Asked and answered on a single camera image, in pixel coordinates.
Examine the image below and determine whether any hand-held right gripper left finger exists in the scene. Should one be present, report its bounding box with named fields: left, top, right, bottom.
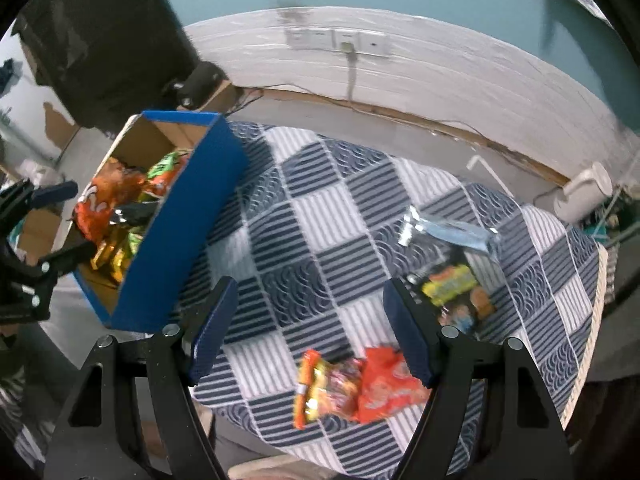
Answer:
left=44, top=276, right=240, bottom=480

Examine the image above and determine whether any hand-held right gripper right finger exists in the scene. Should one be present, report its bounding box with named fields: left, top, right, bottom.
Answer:
left=382, top=278, right=571, bottom=480

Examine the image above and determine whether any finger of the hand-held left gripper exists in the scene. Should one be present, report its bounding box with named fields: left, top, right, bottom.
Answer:
left=10, top=240, right=99, bottom=291
left=0, top=180, right=79, bottom=241

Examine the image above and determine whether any short gold snack packet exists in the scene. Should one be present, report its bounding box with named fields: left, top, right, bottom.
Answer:
left=90, top=237, right=116, bottom=271

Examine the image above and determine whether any long gold snack packet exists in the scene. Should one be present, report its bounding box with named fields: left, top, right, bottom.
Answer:
left=107, top=240, right=136, bottom=283

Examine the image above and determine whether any orange-red snack packet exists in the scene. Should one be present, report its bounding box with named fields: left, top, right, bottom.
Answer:
left=356, top=345, right=431, bottom=423

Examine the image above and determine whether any blue cardboard box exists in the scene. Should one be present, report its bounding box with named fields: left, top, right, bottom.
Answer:
left=72, top=109, right=249, bottom=333

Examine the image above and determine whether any orange cartoon snack packet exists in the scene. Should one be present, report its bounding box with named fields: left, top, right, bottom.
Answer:
left=293, top=350, right=366, bottom=429

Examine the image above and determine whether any green snack packet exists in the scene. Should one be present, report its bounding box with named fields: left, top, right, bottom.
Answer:
left=142, top=149, right=191, bottom=196

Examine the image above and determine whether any black yellow snack packet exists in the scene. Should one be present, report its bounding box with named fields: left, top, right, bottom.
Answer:
left=405, top=247, right=496, bottom=333

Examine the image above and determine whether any silver clear snack packet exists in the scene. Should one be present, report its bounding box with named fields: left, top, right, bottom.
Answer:
left=400, top=206, right=501, bottom=261

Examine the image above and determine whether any navy white patterned tablecloth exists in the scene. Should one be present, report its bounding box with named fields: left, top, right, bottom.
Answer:
left=170, top=121, right=608, bottom=478

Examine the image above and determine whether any white bent tube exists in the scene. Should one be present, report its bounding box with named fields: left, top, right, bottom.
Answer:
left=466, top=155, right=513, bottom=196

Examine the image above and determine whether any black cylinder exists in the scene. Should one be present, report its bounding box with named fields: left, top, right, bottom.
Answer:
left=172, top=61, right=223, bottom=108

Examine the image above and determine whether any small brown cardboard box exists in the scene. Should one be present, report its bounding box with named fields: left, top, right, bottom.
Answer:
left=195, top=80, right=241, bottom=113

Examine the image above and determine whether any white kettle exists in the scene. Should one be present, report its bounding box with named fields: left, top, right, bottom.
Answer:
left=555, top=161, right=613, bottom=221

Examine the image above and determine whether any thin black cable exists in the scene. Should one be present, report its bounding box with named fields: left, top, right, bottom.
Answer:
left=235, top=87, right=501, bottom=146

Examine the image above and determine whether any grey plug with cable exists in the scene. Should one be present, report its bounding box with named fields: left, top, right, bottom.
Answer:
left=340, top=42, right=361, bottom=103

